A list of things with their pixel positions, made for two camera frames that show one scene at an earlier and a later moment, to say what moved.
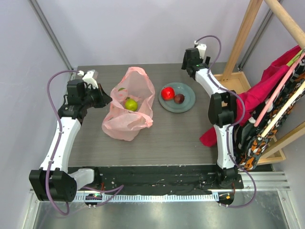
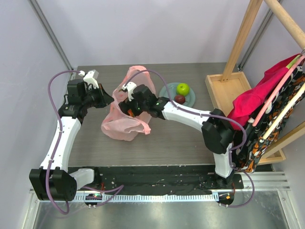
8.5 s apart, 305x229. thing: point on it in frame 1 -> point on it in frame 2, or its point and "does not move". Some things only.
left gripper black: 104,98 does not move
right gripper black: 185,62 -> 128,105
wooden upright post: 247,25 does not move
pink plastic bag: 131,109 does not move
